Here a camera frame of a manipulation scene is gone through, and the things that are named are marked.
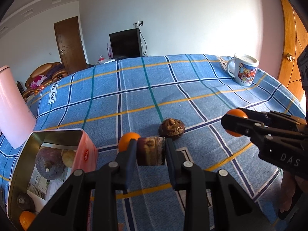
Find pink electric kettle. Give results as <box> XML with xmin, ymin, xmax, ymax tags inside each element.
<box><xmin>0</xmin><ymin>66</ymin><xmax>36</xmax><ymax>149</ymax></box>

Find pink metal tin box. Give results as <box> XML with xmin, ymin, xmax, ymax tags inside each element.
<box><xmin>7</xmin><ymin>129</ymin><xmax>98</xmax><ymax>230</ymax></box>

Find white cartoon mug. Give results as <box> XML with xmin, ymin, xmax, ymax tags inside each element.
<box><xmin>227</xmin><ymin>55</ymin><xmax>259</xmax><ymax>87</ymax></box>

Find small yellow-green citrus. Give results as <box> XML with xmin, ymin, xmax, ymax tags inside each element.
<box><xmin>62</xmin><ymin>150</ymin><xmax>76</xmax><ymax>168</ymax></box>

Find blue plaid tablecloth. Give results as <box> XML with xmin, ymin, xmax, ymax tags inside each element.
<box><xmin>0</xmin><ymin>54</ymin><xmax>306</xmax><ymax>231</ymax></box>

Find orange wooden door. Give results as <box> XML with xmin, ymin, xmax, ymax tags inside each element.
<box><xmin>278</xmin><ymin>0</ymin><xmax>307</xmax><ymax>101</ymax></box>

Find low tv stand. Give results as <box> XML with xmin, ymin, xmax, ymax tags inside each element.
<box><xmin>96</xmin><ymin>57</ymin><xmax>115</xmax><ymax>65</ymax></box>

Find large orange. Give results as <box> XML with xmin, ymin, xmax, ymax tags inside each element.
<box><xmin>19</xmin><ymin>211</ymin><xmax>37</xmax><ymax>230</ymax></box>

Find small orange tangerine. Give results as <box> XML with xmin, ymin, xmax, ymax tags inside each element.
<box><xmin>225</xmin><ymin>108</ymin><xmax>249</xmax><ymax>138</ymax></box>
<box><xmin>118</xmin><ymin>132</ymin><xmax>141</xmax><ymax>152</ymax></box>

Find right hand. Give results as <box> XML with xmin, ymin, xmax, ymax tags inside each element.
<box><xmin>279</xmin><ymin>171</ymin><xmax>307</xmax><ymax>213</ymax></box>

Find brown leather armchair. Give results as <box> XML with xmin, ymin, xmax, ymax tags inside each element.
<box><xmin>23</xmin><ymin>62</ymin><xmax>68</xmax><ymax>101</ymax></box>

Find brown wooden door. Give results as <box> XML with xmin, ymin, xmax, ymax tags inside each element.
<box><xmin>54</xmin><ymin>16</ymin><xmax>87</xmax><ymax>74</ymax></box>

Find purple passion fruit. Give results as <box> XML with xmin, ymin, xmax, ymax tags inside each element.
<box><xmin>35</xmin><ymin>148</ymin><xmax>65</xmax><ymax>180</ymax></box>

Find brown mangosteen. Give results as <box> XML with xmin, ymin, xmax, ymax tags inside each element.
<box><xmin>158</xmin><ymin>118</ymin><xmax>185</xmax><ymax>140</ymax></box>

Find pink floral cushion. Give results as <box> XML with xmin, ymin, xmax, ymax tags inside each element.
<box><xmin>30</xmin><ymin>75</ymin><xmax>46</xmax><ymax>89</ymax></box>

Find wall power socket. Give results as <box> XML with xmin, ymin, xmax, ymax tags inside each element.
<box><xmin>137</xmin><ymin>21</ymin><xmax>143</xmax><ymax>27</ymax></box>

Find black television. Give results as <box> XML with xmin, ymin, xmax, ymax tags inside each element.
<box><xmin>109</xmin><ymin>28</ymin><xmax>143</xmax><ymax>60</ymax></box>

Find dark avocado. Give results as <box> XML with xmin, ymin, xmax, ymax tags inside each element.
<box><xmin>17</xmin><ymin>192</ymin><xmax>35</xmax><ymax>213</ymax></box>

